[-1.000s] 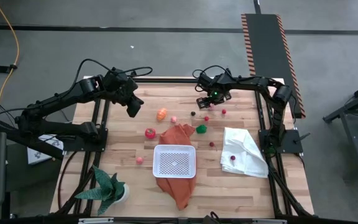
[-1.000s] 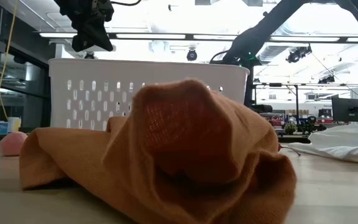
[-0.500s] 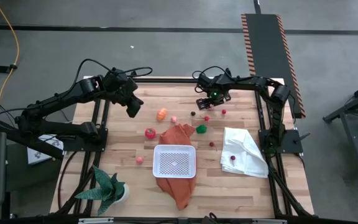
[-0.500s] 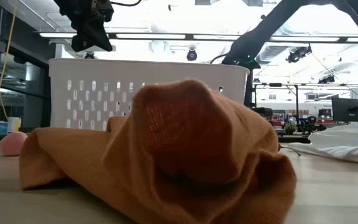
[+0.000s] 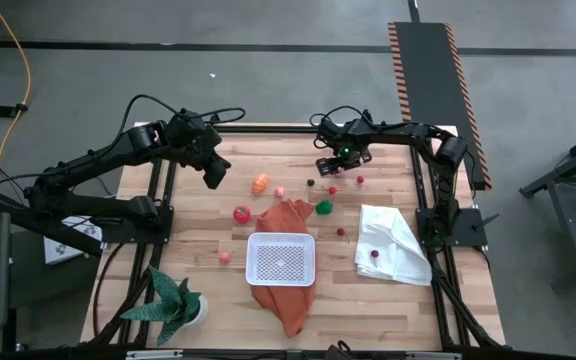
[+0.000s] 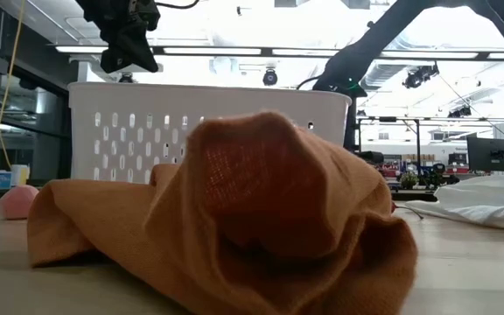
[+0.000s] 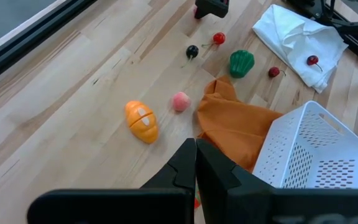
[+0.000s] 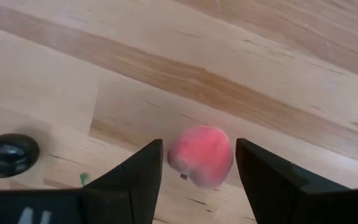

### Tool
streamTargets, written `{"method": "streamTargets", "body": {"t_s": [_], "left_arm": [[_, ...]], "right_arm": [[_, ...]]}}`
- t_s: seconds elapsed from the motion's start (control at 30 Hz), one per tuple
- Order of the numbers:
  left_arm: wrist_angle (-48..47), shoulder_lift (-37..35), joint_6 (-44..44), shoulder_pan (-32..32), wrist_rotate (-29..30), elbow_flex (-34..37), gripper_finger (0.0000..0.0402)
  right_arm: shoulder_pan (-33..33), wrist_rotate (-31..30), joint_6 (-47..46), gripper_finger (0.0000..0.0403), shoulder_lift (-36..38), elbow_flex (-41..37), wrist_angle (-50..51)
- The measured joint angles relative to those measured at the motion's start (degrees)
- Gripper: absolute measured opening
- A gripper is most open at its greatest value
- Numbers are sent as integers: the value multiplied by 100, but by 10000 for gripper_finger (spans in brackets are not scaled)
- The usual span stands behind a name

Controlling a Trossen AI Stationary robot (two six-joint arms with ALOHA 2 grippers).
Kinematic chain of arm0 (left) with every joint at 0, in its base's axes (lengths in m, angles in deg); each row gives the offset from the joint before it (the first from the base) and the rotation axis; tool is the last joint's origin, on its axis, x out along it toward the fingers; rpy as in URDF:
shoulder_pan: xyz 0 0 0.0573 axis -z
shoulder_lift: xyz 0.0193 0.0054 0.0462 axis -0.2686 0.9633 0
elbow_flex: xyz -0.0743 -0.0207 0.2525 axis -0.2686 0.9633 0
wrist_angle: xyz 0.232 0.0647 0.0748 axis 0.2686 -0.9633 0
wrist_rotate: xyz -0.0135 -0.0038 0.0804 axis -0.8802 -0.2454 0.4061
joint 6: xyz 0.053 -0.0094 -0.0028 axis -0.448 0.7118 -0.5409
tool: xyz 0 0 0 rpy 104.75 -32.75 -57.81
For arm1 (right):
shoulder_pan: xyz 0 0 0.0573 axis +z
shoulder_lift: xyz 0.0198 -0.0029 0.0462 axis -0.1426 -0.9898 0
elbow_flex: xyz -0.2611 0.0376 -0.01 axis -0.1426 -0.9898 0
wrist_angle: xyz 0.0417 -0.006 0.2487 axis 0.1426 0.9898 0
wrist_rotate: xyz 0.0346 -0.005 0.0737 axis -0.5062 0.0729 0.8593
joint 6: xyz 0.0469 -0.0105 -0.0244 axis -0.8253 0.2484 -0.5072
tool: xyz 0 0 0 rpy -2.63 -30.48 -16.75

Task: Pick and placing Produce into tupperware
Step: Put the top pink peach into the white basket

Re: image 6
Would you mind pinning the blue box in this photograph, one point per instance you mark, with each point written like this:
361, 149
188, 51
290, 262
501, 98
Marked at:
0, 180

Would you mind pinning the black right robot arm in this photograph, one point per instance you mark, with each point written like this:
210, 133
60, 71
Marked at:
366, 52

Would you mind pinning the black metal stand frame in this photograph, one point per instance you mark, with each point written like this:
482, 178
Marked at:
387, 119

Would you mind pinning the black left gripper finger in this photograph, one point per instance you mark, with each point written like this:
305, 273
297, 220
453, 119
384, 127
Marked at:
111, 61
138, 48

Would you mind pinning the long ceiling light fixture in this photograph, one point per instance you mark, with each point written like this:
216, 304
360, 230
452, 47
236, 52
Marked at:
212, 51

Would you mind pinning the pink toy fruit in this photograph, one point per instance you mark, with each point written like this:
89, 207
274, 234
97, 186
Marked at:
16, 203

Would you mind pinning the white tub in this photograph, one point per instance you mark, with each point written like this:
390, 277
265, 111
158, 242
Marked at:
20, 175

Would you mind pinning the small green background plant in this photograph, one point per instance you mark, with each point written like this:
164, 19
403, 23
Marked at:
408, 180

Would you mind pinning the black ceiling spotlight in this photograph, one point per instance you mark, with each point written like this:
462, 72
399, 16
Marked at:
418, 76
459, 112

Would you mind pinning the red toy cherry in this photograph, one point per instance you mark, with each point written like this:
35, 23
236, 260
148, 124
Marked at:
394, 207

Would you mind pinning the orange cloth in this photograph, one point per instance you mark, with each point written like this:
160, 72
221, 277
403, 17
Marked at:
256, 197

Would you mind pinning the black ceiling dome camera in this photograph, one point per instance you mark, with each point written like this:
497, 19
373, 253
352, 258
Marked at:
270, 77
125, 78

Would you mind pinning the white folded cloth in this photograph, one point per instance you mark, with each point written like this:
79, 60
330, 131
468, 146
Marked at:
475, 205

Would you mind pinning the white perforated plastic basket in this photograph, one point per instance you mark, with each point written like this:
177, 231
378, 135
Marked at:
125, 100

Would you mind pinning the black computer monitor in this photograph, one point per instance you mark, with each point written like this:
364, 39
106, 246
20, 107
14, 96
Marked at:
492, 154

